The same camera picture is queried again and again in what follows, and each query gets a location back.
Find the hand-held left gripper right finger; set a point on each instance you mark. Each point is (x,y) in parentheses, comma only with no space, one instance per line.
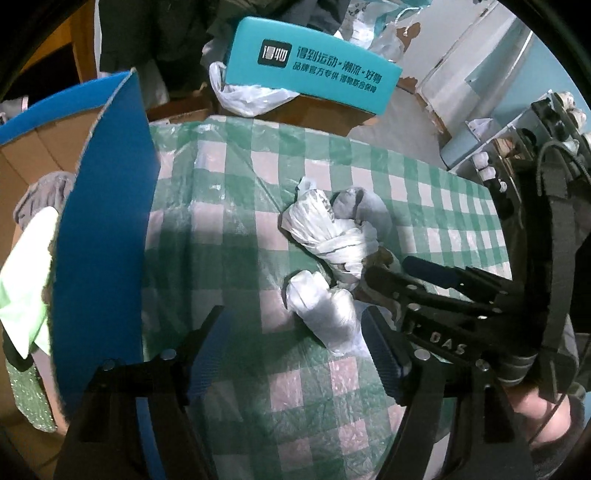
(383,353)

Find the green checked tablecloth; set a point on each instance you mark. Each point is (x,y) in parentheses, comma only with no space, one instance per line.
(240,198)

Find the black jacket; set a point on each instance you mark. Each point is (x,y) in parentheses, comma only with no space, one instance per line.
(152,37)

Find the clear blue plastic bag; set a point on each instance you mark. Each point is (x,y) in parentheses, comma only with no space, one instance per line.
(374,27)

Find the grey cloth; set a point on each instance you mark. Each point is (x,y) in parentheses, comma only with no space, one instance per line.
(46,194)

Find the person's right hand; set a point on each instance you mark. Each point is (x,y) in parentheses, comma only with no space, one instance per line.
(540,415)

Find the white sock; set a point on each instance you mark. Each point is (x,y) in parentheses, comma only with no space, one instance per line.
(328,309)
(318,221)

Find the teal box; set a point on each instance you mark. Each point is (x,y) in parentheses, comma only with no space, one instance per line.
(323,55)

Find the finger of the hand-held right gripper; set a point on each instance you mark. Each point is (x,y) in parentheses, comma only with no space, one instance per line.
(388,281)
(429,271)

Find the green bubble wrap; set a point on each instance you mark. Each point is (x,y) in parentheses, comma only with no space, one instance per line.
(32,397)

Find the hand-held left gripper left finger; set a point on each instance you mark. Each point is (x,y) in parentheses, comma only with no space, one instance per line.
(207,353)

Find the blue cardboard box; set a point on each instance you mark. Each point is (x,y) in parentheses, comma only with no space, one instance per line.
(106,207)

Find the shoe rack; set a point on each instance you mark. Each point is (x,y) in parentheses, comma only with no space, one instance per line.
(485,143)

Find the person's right forearm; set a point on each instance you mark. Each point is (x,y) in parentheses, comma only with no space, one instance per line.
(561,457)

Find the wooden wardrobe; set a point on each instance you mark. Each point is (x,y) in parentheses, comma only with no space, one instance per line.
(51,41)

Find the grey sock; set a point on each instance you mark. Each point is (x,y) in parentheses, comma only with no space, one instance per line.
(364,207)

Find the white plastic bag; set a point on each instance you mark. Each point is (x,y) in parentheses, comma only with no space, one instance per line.
(244,97)

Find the light green cloth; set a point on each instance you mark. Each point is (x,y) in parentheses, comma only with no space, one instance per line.
(23,286)

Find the white shoe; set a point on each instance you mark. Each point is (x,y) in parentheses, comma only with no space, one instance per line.
(484,167)

